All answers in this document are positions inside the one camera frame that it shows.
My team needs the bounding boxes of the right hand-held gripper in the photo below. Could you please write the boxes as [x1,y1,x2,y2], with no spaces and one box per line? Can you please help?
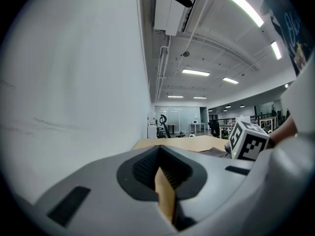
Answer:
[224,120,275,162]

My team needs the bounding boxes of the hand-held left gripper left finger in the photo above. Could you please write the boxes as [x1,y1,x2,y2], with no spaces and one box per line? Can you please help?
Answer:
[34,145,178,236]

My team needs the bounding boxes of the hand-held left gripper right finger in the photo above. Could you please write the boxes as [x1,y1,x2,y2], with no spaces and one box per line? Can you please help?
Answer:
[160,145,254,231]

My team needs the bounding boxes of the person's right forearm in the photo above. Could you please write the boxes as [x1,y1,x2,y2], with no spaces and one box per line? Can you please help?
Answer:
[269,115,299,145]

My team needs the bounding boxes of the black swivel chair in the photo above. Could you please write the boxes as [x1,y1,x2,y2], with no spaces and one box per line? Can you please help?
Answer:
[207,120,221,138]

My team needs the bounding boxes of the white table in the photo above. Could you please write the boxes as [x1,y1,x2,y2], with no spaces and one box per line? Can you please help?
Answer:
[189,122,207,133]

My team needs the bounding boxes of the black mesh office chair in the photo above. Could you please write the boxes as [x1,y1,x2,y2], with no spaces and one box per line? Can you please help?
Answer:
[158,114,173,139]

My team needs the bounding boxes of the person's black white printed shirt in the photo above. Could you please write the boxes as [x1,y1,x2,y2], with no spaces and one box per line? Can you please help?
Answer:
[257,0,315,133]

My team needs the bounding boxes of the white cabinet with red labels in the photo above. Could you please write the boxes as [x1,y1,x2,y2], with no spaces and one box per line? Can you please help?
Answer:
[147,112,158,139]

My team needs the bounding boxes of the frosted glass partition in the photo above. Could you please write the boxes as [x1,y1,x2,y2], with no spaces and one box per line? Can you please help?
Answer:
[154,105,201,133]

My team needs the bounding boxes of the white ceiling pipes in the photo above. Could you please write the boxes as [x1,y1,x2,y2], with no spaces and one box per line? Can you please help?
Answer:
[154,35,171,103]

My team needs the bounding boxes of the ceiling light panels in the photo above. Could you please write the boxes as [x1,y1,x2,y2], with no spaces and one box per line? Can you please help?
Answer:
[167,0,283,100]

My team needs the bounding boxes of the white air conditioner unit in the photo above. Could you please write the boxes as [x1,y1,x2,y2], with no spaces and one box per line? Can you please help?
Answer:
[153,0,195,37]

